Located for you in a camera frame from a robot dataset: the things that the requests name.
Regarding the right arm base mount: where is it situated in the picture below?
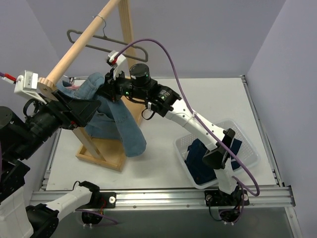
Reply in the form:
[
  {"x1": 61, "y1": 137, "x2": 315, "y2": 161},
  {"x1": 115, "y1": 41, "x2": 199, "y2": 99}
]
[{"x1": 204, "y1": 188, "x2": 250, "y2": 225}]

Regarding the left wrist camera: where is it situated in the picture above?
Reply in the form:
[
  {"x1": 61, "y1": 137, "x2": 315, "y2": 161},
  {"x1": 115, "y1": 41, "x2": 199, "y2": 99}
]
[{"x1": 0, "y1": 70, "x2": 46, "y2": 104}]

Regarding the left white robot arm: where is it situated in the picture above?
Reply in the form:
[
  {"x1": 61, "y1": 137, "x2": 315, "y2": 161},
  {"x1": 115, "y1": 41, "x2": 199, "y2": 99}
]
[{"x1": 0, "y1": 90, "x2": 101, "y2": 238}]

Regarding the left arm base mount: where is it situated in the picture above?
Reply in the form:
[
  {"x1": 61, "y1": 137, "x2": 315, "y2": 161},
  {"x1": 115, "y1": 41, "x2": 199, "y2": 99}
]
[{"x1": 78, "y1": 192, "x2": 118, "y2": 226}]

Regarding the wooden clothes rack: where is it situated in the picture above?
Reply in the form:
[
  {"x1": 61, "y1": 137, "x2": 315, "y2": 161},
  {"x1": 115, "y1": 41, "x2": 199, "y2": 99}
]
[{"x1": 37, "y1": 0, "x2": 147, "y2": 172}]

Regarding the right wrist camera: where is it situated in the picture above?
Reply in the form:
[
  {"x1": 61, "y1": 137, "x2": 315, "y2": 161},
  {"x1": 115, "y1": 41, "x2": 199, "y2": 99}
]
[{"x1": 106, "y1": 51, "x2": 126, "y2": 80}]

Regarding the white plastic basket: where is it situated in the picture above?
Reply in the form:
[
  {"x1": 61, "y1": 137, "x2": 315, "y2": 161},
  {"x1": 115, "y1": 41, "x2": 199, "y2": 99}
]
[{"x1": 173, "y1": 119, "x2": 261, "y2": 189}]

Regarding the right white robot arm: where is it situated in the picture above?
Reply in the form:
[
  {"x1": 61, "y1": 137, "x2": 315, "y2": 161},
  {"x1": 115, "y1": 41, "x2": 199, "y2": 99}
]
[{"x1": 97, "y1": 63, "x2": 244, "y2": 205}]

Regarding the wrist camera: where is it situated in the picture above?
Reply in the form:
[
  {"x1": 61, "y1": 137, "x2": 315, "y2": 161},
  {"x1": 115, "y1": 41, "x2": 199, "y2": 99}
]
[
  {"x1": 0, "y1": 70, "x2": 46, "y2": 104},
  {"x1": 106, "y1": 51, "x2": 126, "y2": 80}
]

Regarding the aluminium rail frame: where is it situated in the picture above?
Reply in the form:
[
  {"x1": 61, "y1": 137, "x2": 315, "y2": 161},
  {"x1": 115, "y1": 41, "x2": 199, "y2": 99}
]
[{"x1": 30, "y1": 77, "x2": 300, "y2": 238}]

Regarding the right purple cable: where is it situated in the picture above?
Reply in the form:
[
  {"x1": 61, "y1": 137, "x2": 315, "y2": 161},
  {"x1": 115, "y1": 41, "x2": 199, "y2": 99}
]
[{"x1": 118, "y1": 38, "x2": 261, "y2": 224}]

